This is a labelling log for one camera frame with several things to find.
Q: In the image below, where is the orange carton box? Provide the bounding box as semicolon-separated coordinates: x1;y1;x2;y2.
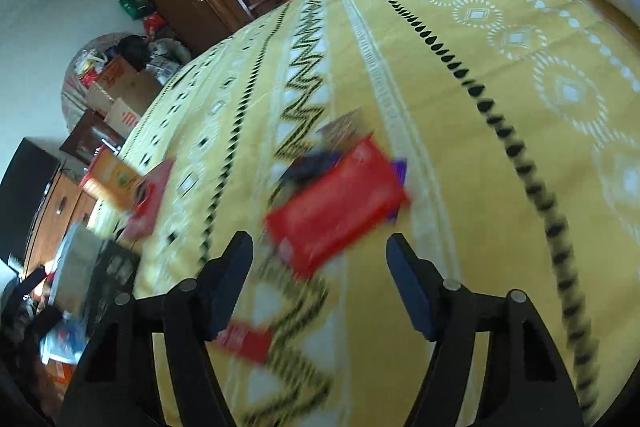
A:
80;147;143;210

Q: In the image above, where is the large red snack packet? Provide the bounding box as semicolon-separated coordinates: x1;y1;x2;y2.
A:
264;134;412;280

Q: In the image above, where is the brown cardboard box red print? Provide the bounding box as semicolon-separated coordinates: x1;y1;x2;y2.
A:
105;97;147;140

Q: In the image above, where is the blue plastic packet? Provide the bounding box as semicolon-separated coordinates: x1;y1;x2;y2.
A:
40;319;88;365

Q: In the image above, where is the wooden dresser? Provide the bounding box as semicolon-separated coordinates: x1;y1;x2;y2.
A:
22;169;98;278

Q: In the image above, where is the open brown cardboard box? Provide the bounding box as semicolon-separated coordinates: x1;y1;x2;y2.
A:
85;57;163;118

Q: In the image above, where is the yellow patterned bedsheet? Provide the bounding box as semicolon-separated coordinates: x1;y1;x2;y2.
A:
90;0;640;427

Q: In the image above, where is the purple snack packet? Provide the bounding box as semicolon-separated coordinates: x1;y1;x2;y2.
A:
390;158;411;223

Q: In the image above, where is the brown snack packet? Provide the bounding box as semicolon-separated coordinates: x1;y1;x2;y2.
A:
316;109;373;148

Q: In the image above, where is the red flat box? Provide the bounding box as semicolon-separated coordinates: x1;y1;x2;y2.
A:
120;159;176;243

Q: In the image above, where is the small red snack packet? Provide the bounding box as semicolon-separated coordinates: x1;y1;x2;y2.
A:
215;321;273;365

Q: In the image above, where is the pile of cardboard boxes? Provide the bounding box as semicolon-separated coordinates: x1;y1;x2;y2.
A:
61;32;193;132

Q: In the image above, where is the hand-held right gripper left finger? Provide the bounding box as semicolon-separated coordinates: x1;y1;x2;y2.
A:
59;231;255;427

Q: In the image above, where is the green crate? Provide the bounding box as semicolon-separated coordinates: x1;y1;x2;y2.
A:
119;0;153;22

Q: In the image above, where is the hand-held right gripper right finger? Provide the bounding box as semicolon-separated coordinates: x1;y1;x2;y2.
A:
386;233;586;427

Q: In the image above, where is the white cardboard box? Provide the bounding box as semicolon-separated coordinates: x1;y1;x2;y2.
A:
52;222;103;315

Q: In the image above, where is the black plastic crate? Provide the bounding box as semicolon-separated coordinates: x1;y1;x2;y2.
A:
85;241;141;335

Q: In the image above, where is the dark blue snack packet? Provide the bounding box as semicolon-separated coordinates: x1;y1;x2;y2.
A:
280;149;346;188

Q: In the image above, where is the black television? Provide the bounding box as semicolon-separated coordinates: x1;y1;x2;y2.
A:
0;138;63;278

